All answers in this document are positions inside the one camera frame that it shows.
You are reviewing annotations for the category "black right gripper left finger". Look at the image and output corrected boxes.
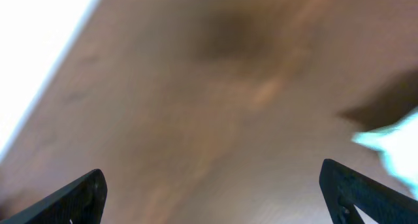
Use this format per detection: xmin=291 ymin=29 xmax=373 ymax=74
xmin=1 ymin=169 xmax=107 ymax=224

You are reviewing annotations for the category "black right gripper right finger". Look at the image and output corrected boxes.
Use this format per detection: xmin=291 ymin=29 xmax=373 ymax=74
xmin=319 ymin=159 xmax=417 ymax=224

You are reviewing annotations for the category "light teal pouch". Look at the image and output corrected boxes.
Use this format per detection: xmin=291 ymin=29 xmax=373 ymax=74
xmin=352 ymin=108 xmax=417 ymax=199

